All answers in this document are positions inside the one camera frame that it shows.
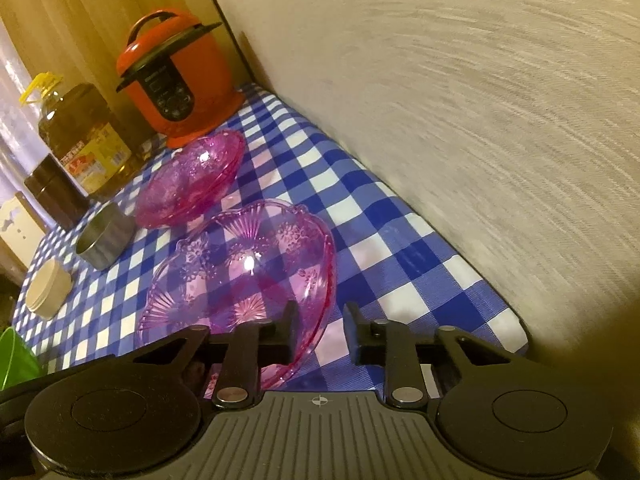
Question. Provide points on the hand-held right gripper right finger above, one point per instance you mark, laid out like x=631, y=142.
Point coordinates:
x=352, y=335

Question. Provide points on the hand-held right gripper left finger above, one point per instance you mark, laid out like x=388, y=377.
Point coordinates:
x=287, y=327

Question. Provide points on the large clear pink bowl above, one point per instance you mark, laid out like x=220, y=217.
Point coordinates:
x=250, y=260

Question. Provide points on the round steel tin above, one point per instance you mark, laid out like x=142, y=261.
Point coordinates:
x=107, y=245

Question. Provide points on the round cream tin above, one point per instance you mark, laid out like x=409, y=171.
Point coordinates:
x=47, y=290

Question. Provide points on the green plastic bowl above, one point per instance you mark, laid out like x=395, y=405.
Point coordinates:
x=15, y=355

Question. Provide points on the blue checked tablecloth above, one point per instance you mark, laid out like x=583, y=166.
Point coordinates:
x=375, y=210

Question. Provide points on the red electric pressure cooker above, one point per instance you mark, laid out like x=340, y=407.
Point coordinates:
x=185, y=85

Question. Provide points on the brown metal canister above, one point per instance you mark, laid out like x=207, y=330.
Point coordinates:
x=55, y=190

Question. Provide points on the white wooden chair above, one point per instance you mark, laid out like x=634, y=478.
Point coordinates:
x=17, y=230

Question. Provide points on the large cooking oil bottle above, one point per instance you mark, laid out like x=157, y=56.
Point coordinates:
x=75, y=125

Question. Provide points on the pale patterned curtain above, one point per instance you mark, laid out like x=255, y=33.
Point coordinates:
x=15, y=110

